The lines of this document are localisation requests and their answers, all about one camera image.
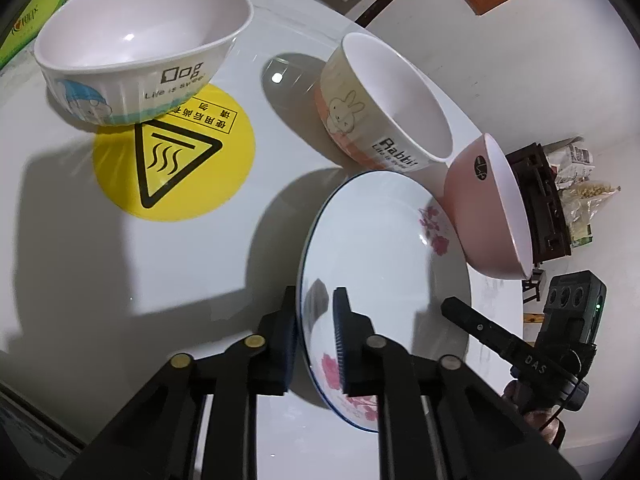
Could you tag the clear bag of yellow beans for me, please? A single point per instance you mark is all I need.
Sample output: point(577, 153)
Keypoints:
point(595, 197)

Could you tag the white plate with pink flowers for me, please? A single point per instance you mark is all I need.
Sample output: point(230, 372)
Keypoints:
point(380, 240)

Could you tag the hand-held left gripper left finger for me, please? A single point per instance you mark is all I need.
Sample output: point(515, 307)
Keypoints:
point(289, 340)

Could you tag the white bowl with dog print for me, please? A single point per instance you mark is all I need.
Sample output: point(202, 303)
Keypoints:
point(140, 25)

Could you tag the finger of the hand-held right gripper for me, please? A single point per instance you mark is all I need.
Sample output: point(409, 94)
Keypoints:
point(480, 327)

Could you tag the white bowl with rabbit print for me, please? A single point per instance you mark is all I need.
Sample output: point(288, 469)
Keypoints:
point(390, 95)

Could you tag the green tissue box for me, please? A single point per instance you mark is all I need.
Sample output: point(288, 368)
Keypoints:
point(30, 25)

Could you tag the yellow round warning sticker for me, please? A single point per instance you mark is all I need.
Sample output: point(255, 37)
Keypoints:
point(215, 180)

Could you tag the printed paper bag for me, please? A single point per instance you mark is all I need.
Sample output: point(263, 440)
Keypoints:
point(575, 160)

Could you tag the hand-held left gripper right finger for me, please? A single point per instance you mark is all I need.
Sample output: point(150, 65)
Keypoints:
point(341, 340)

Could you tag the pink bowl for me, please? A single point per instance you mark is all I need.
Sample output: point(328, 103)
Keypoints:
point(480, 210)

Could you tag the dark wooden carved furniture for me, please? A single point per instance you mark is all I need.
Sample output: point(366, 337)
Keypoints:
point(545, 200)

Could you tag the person's right hand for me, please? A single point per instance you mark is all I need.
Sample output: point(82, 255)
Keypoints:
point(547, 427)

